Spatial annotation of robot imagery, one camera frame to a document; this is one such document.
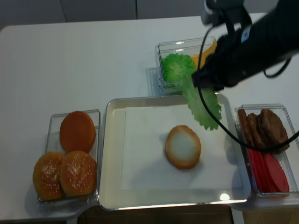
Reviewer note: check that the red tomato slice back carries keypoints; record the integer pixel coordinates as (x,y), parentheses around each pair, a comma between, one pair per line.
(259,172)

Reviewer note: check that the sesame bun top left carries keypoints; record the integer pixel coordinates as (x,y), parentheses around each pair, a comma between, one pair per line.
(46,176)

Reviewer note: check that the sesame bun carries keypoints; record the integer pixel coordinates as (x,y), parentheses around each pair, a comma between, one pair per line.
(78,174)
(46,176)

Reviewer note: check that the brown meat patty right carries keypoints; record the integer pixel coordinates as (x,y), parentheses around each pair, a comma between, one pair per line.
(270,128)

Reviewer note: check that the white metal serving tray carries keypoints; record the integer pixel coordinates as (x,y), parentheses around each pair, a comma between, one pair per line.
(111,194)

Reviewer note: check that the red tomato slice front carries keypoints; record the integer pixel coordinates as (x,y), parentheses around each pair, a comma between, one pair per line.
(275,174)

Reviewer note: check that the plain brown bun top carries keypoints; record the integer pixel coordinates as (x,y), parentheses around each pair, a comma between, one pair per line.
(77,132)

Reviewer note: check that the clear lettuce cheese container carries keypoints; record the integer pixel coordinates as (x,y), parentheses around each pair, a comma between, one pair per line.
(185,47)

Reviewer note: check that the yellow cheese slice upright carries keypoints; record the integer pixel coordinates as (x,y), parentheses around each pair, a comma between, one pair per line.
(208,52)

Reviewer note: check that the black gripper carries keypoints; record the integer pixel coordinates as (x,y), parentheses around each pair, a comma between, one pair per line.
(220,70)

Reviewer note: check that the sesame bun top right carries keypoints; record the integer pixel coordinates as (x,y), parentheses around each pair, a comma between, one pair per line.
(78,174)

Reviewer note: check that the clear patty tomato container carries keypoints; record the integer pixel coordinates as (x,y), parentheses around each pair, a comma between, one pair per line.
(288,160)

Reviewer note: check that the brown meat patty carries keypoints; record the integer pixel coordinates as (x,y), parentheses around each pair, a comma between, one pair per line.
(245,127)
(270,128)
(251,120)

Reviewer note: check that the white paper sheet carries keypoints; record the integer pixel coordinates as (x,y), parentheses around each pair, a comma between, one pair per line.
(145,165)

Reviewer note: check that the bottom bun half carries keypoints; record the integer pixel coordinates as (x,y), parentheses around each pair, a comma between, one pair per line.
(182,147)

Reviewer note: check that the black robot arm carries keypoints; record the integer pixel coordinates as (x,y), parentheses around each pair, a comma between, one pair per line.
(248,48)

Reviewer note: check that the red tomato slice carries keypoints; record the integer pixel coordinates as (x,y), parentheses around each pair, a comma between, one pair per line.
(259,172)
(275,174)

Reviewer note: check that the green lettuce leaf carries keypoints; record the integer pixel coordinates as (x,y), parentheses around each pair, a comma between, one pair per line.
(175,67)
(192,97)

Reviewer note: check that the brown meat patty left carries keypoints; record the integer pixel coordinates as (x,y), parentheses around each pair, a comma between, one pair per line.
(245,127)

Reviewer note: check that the brown meat patty middle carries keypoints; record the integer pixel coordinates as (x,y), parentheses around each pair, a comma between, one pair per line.
(251,120)

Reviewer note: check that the green lettuce leaf in container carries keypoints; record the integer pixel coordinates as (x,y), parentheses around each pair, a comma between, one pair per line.
(175,67)

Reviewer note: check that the clear bun container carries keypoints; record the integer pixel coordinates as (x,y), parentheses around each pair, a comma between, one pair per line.
(53,145)

